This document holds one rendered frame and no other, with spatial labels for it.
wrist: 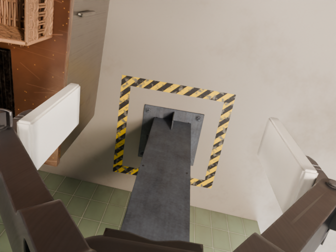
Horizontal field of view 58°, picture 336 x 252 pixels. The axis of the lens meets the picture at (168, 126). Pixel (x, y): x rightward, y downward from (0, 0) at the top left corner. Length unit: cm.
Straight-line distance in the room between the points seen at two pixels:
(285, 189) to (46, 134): 13
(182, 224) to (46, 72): 64
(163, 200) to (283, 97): 89
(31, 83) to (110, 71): 60
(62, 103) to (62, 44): 82
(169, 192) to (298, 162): 92
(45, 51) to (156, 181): 57
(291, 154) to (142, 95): 145
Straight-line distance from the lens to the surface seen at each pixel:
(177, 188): 110
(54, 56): 103
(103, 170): 185
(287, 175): 17
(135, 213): 97
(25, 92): 111
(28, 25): 87
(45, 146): 17
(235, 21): 152
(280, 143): 19
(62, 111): 19
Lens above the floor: 150
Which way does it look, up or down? 66 degrees down
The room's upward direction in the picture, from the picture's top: 170 degrees counter-clockwise
